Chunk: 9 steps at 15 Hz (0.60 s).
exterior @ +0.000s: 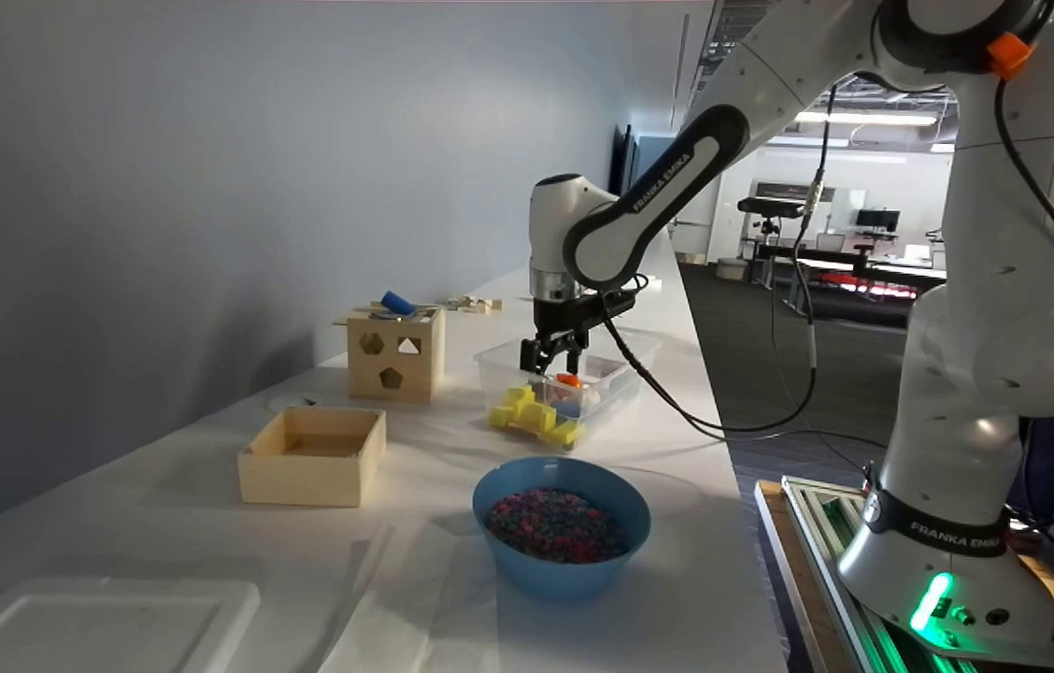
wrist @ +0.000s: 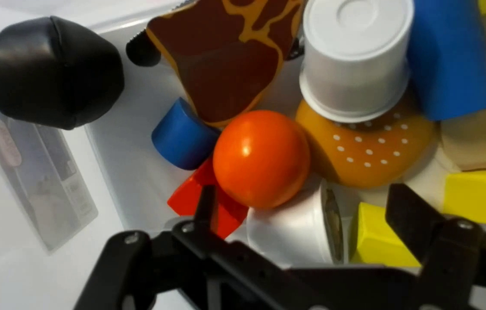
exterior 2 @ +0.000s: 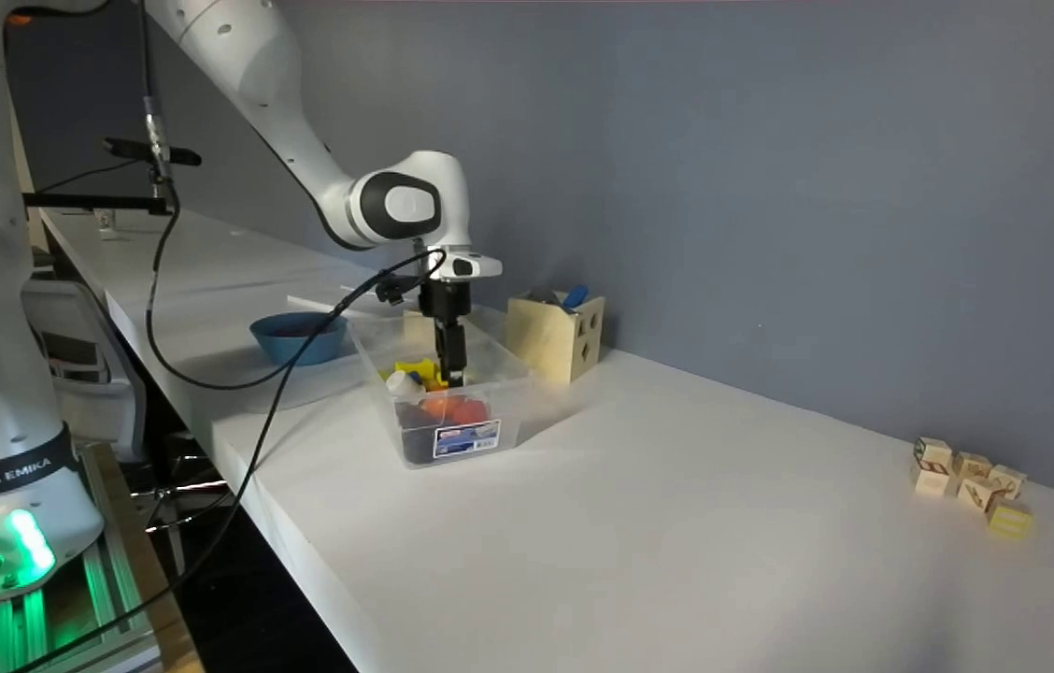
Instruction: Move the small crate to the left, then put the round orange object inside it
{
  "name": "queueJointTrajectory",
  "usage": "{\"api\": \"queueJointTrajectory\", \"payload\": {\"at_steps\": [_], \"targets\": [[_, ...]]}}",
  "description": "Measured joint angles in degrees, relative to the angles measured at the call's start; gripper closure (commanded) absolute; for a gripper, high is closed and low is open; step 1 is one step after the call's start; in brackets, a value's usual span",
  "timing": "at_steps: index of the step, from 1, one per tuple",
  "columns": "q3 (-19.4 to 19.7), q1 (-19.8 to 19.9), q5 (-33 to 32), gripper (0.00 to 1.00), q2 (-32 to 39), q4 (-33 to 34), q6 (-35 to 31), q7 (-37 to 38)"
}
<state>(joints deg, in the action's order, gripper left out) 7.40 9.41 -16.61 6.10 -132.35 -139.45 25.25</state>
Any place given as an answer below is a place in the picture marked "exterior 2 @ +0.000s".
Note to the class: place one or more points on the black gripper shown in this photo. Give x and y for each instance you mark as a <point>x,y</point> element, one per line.
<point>452,301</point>

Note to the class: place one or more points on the small wooden crate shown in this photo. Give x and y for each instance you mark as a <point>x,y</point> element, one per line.
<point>416,332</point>

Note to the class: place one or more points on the orange ball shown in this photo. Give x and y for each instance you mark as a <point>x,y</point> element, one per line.
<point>443,411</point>

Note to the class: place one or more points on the yellow rectangular block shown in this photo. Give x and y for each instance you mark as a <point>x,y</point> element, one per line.
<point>433,372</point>

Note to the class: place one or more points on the yellow wedge block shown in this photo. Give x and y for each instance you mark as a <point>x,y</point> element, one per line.
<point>401,372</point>

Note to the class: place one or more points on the red block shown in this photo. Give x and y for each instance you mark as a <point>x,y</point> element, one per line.
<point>475,414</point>

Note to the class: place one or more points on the clear plastic bin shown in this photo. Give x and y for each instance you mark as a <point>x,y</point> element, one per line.
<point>514,398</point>

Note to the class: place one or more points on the wooden shape sorter box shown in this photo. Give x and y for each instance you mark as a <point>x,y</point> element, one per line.
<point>546,340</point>

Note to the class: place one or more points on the dark grey shape piece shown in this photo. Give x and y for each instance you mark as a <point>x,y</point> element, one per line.
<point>544,298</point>

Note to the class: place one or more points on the blue shape block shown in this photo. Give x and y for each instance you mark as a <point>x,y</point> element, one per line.
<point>579,298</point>

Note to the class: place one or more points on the blue bowl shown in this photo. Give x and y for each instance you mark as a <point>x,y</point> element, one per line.
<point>297,340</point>

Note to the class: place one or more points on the white controller box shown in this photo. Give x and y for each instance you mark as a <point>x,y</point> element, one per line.
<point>82,367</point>

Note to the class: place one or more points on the wooden letter cube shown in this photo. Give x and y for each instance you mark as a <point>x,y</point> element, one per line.
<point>934,484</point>
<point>1011,523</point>
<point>1009,482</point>
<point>981,497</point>
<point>972,468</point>
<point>936,455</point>

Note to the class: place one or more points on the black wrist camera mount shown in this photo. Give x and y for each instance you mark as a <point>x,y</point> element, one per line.
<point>401,286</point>

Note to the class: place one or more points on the black clamp camera stand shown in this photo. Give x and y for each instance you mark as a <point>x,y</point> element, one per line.
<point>90,199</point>

